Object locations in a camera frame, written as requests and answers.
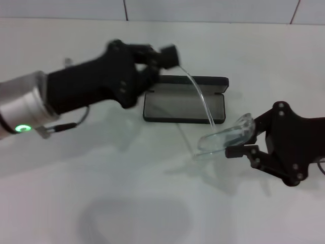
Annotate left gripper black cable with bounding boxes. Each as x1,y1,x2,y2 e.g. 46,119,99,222
38,105,91,139

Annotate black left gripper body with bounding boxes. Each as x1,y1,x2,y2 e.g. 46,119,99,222
47,39,153,115

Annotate black glasses case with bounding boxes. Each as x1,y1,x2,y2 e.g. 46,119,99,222
142,75,229,125

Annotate clear white glasses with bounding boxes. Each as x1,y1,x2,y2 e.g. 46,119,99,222
149,65,256,162

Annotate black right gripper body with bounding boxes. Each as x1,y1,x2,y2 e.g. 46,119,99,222
265,101,325,188

